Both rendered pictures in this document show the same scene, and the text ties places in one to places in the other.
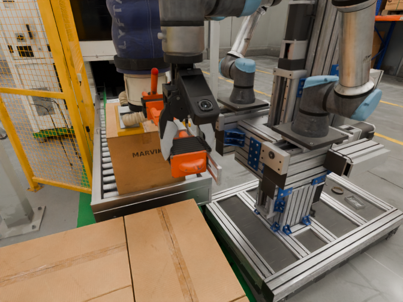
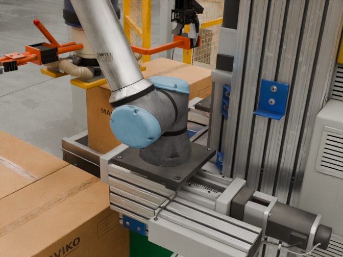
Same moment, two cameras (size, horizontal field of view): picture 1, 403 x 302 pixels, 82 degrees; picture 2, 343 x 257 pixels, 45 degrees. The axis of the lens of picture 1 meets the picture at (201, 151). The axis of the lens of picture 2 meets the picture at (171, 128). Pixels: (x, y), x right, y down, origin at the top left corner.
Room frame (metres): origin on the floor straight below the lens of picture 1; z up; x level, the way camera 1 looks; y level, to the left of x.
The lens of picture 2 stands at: (0.37, -1.35, 1.62)
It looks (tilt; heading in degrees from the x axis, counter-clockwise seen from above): 26 degrees down; 57
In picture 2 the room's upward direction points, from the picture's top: 2 degrees clockwise
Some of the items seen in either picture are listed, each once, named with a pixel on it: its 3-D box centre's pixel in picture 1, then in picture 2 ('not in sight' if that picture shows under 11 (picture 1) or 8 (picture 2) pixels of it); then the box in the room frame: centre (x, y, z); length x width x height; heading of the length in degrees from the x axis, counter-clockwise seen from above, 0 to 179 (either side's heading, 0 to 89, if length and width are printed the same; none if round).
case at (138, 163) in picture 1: (143, 142); (154, 111); (1.39, 0.39, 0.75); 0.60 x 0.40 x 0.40; 20
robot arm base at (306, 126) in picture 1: (311, 119); (166, 138); (0.93, -0.47, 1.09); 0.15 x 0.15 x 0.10
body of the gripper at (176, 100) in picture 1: (183, 85); not in sight; (0.46, 0.04, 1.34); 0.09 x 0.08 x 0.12; 19
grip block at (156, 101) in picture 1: (157, 106); (42, 53); (0.77, 0.15, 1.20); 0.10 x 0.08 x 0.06; 110
